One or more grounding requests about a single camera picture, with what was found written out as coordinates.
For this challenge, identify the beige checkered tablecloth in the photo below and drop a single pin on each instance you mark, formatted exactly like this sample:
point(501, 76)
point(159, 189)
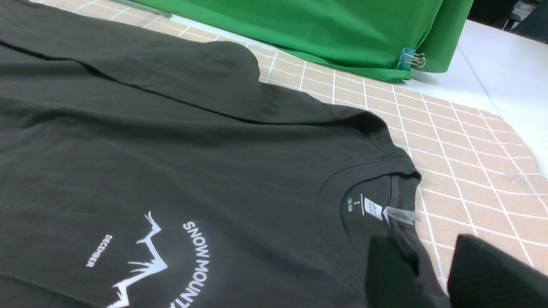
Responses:
point(479, 177)

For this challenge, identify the green backdrop cloth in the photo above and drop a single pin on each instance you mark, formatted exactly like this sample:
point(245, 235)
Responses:
point(362, 37)

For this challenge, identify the teal binder clip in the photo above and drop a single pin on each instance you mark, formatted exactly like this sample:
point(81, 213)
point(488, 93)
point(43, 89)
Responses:
point(409, 58)

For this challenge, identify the dark gray long-sleeved shirt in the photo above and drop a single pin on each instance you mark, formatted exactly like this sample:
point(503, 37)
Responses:
point(141, 170)

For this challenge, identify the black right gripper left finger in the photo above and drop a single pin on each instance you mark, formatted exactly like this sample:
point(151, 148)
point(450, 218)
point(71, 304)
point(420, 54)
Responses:
point(392, 275)

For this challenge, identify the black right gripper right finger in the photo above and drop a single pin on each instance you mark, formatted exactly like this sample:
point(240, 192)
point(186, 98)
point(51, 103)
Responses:
point(483, 276)

